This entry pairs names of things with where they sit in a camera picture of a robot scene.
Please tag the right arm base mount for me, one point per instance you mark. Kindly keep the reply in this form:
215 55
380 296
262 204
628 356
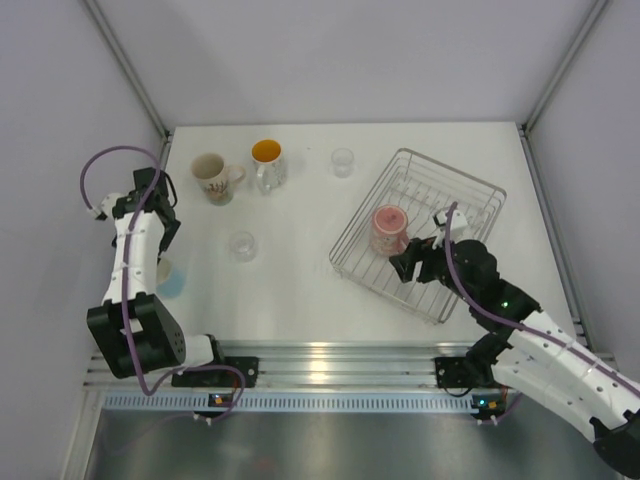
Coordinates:
453 373

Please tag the cream coral pattern mug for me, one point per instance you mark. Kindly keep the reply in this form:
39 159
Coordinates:
217 178

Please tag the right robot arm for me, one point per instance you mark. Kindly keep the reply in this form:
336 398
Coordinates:
526 350

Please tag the aluminium mounting rail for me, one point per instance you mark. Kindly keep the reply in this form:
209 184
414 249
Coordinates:
345 365

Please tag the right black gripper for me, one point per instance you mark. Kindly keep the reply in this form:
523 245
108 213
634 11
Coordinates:
406 264

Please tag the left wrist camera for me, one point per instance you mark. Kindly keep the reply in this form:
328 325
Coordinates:
105 209

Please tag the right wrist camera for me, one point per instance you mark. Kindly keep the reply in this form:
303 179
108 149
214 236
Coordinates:
457 225

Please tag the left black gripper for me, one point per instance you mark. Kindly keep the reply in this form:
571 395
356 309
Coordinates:
165 239

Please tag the wire dish rack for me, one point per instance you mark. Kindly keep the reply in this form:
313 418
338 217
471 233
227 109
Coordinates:
421 187

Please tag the clear glass cup near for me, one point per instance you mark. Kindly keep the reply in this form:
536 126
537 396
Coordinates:
243 246

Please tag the clear glass cup far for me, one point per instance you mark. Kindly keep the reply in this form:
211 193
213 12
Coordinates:
342 162

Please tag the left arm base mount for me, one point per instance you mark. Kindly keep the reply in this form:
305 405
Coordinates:
225 371

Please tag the light blue mug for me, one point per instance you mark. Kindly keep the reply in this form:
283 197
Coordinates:
170 280

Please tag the perforated cable duct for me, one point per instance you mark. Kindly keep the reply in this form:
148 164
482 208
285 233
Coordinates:
253 401

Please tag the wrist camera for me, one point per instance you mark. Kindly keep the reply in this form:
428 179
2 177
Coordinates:
457 225
105 209

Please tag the pink patterned mug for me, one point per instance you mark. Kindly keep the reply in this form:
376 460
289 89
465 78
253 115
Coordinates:
389 234

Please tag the clear glass cup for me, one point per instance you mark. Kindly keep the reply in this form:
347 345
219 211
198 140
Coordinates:
243 246
342 162

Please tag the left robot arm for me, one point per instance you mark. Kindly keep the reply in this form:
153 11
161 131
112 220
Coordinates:
133 329

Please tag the orange interior white mug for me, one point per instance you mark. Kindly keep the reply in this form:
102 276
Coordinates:
270 165

